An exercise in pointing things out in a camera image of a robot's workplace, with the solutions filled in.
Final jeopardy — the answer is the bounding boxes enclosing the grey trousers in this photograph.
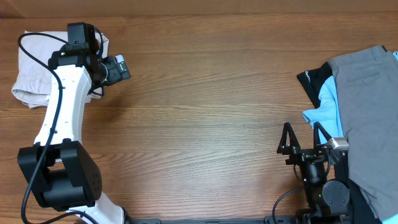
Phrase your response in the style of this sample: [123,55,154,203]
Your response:
[328,46,397,221]

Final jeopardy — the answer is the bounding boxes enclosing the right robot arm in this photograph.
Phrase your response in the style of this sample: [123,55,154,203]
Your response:
[272,122,351,224]

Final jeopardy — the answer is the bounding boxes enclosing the light blue garment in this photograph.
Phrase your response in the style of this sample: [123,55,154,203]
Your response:
[302,51,398,224]

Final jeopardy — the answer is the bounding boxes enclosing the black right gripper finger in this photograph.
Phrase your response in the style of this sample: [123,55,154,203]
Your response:
[313,121,332,147]
[277,122,300,155]

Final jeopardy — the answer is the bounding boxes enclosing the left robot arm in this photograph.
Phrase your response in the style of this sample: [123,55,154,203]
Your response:
[17,48,132,223]

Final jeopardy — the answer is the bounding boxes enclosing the beige khaki shorts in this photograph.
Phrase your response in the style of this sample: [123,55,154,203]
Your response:
[11,30,110,110]

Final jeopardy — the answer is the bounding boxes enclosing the black garment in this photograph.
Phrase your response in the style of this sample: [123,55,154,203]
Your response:
[296,45,388,224]

